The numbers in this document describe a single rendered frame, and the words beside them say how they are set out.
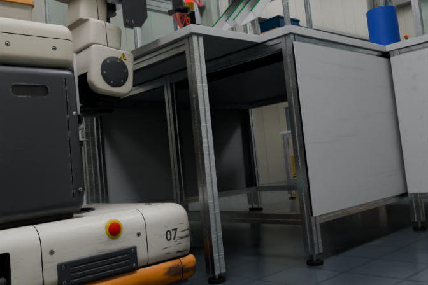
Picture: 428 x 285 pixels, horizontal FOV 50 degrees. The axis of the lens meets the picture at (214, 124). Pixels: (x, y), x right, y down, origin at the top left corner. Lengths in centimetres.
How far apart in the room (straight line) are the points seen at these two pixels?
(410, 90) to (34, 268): 172
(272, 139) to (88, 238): 634
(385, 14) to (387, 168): 89
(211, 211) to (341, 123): 66
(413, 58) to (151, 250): 147
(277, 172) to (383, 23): 512
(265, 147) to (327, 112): 554
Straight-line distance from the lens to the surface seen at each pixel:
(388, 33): 265
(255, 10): 204
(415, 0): 243
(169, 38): 166
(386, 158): 218
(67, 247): 125
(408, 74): 228
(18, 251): 120
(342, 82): 194
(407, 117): 227
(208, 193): 154
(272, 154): 744
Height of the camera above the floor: 39
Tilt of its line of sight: 5 degrees up
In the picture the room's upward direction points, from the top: 6 degrees counter-clockwise
